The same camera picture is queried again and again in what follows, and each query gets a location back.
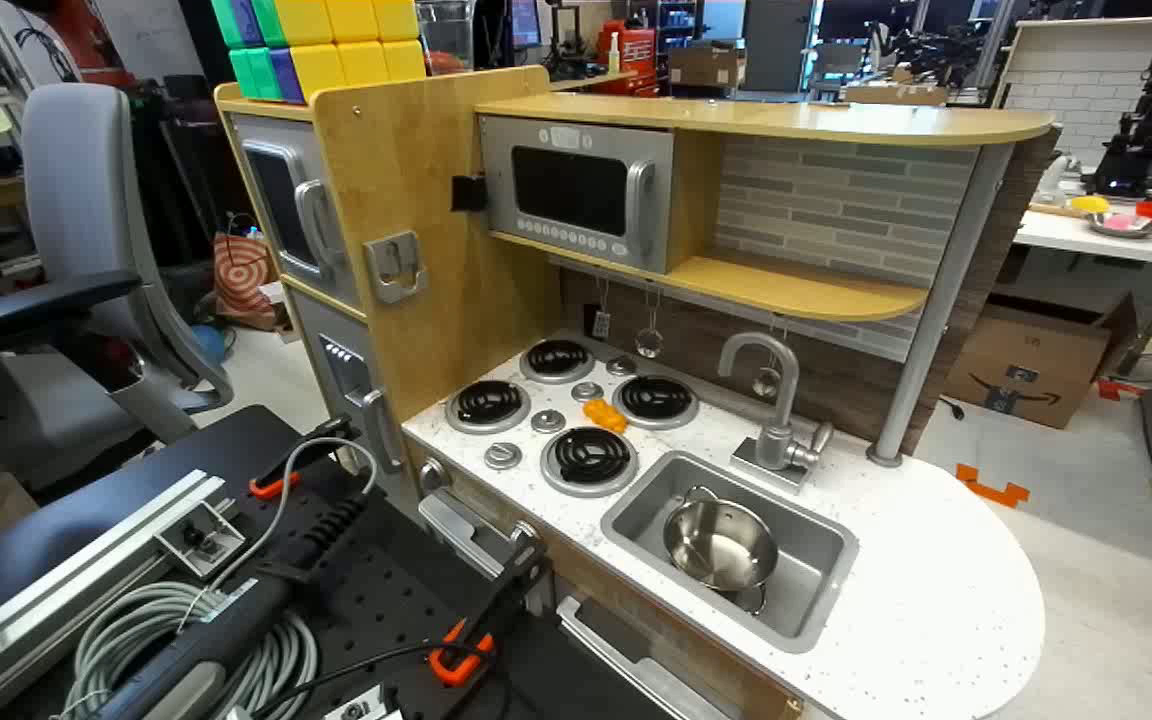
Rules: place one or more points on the silver oven panel knob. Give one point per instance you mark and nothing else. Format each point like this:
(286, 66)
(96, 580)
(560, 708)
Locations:
(433, 473)

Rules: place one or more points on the silver metal latch plate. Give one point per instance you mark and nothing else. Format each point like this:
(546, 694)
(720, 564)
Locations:
(397, 266)

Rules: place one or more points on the orange plastic floor bracket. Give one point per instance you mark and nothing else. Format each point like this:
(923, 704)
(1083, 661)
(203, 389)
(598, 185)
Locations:
(989, 491)

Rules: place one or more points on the silver hanging hook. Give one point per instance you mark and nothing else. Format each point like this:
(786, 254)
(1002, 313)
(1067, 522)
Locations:
(649, 324)

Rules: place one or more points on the small black clip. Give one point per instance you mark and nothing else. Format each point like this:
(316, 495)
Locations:
(468, 192)

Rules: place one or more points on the orange black bar clamp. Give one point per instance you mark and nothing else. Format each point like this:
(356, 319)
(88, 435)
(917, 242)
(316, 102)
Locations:
(458, 661)
(271, 487)

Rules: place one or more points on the black articulated stand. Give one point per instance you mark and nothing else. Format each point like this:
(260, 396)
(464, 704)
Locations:
(1141, 124)

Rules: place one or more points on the orange toy food piece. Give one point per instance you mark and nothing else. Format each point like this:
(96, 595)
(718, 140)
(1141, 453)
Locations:
(606, 415)

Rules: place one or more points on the grey windowed toy door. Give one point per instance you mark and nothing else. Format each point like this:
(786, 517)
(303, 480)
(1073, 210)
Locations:
(286, 200)

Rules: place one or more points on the grey plain toy door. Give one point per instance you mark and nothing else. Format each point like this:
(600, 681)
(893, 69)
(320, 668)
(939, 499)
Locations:
(341, 374)

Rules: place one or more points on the black coil toy burner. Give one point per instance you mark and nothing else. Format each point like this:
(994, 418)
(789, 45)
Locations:
(484, 405)
(590, 459)
(658, 396)
(559, 356)

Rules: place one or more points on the grey toy microwave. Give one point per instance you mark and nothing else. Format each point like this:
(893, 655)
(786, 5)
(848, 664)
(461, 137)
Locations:
(577, 192)

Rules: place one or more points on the black bench top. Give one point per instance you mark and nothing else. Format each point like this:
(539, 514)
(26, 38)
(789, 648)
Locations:
(80, 522)

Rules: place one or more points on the grey toy sink basin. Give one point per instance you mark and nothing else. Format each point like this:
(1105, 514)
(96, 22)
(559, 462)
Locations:
(809, 562)

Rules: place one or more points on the silver corner bracket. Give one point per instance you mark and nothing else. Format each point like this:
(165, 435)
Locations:
(203, 540)

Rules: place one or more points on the grey office chair black armrest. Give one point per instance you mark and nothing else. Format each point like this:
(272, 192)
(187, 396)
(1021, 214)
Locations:
(77, 185)

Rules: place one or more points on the white desk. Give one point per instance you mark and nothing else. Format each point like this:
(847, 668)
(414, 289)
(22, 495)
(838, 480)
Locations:
(1070, 238)

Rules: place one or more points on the silver toy faucet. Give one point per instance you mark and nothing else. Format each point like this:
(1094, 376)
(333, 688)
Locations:
(778, 402)

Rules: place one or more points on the black ribbed conduit tube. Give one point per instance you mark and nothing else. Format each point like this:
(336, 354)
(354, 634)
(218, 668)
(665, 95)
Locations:
(316, 534)

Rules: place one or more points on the silver stove knob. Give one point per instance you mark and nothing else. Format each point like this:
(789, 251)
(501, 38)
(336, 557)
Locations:
(590, 389)
(622, 362)
(549, 418)
(501, 453)

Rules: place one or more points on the white perforated panel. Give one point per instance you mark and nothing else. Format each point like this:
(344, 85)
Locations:
(1070, 82)

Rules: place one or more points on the grey kitchen support post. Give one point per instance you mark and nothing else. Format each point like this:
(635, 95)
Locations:
(941, 307)

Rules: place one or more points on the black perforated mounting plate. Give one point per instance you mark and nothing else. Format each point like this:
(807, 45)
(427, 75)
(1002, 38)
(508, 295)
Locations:
(376, 586)

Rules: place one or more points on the red patterned cushion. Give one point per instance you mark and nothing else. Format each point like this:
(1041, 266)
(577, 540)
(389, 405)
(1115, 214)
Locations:
(244, 283)

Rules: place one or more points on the wooden toy kitchen unit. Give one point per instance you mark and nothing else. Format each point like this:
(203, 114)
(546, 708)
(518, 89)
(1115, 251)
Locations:
(428, 200)

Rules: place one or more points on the small bowl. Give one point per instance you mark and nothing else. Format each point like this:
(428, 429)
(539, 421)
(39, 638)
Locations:
(1121, 221)

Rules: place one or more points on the silver metal pot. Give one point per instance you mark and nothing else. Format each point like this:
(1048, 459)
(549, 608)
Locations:
(720, 544)

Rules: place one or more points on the aluminium extrusion rail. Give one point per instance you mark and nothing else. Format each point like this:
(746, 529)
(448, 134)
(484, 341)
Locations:
(59, 595)

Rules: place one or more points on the large brown cardboard box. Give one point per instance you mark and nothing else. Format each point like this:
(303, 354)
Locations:
(1028, 367)

